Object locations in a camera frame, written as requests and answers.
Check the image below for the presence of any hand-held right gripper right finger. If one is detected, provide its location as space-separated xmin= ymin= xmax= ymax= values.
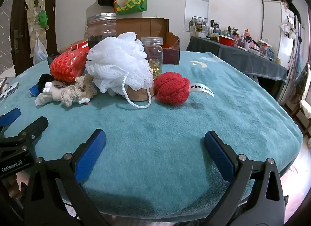
xmin=204 ymin=130 xmax=286 ymax=226

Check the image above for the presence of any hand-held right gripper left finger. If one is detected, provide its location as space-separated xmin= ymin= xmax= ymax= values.
xmin=24 ymin=129 xmax=107 ymax=226

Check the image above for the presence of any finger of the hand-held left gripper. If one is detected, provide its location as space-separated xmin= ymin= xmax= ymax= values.
xmin=0 ymin=108 xmax=21 ymax=129
xmin=0 ymin=116 xmax=49 ymax=149

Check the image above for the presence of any black pom-pom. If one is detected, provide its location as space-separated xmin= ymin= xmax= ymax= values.
xmin=39 ymin=73 xmax=57 ymax=88

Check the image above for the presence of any brown round pad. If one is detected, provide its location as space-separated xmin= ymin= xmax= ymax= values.
xmin=124 ymin=86 xmax=155 ymax=102

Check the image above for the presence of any dark red crochet ball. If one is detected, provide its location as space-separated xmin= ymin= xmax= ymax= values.
xmin=154 ymin=72 xmax=214 ymax=105

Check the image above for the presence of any white mesh bath pouf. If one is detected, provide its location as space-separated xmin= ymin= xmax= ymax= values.
xmin=86 ymin=32 xmax=155 ymax=108

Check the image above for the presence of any cardboard box red lining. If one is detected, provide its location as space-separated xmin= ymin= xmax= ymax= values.
xmin=64 ymin=17 xmax=181 ymax=65

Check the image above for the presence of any white and black tool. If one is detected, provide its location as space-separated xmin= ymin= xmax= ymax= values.
xmin=0 ymin=78 xmax=20 ymax=105

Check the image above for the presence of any clear plastic bag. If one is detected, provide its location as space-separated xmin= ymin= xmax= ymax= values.
xmin=33 ymin=39 xmax=48 ymax=65

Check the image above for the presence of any beige hanging organizer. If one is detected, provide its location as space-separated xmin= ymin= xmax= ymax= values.
xmin=25 ymin=0 xmax=49 ymax=49

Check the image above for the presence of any side table with grey cloth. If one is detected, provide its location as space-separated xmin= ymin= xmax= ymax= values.
xmin=187 ymin=36 xmax=288 ymax=83

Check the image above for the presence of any green frog plush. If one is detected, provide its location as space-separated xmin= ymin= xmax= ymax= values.
xmin=38 ymin=10 xmax=50 ymax=29

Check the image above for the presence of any dark wooden door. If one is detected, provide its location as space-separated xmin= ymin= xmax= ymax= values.
xmin=11 ymin=0 xmax=60 ymax=76

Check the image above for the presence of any cluster of cosmetic bottles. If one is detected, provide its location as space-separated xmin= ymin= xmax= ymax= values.
xmin=191 ymin=17 xmax=282 ymax=63

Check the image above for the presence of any red bowl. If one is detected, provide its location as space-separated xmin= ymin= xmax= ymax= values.
xmin=218 ymin=35 xmax=236 ymax=46

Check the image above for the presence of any small jar of gold beads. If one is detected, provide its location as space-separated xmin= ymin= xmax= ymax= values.
xmin=140 ymin=36 xmax=164 ymax=79

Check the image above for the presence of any large glass jar silver lid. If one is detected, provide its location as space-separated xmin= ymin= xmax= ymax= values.
xmin=87 ymin=13 xmax=117 ymax=49

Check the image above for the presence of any white wardrobe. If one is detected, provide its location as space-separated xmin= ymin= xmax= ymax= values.
xmin=261 ymin=0 xmax=304 ymax=102

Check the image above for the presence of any door handle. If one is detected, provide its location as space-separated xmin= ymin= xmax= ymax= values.
xmin=13 ymin=30 xmax=23 ymax=55

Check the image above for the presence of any wall mirror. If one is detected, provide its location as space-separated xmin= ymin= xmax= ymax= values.
xmin=184 ymin=0 xmax=209 ymax=32

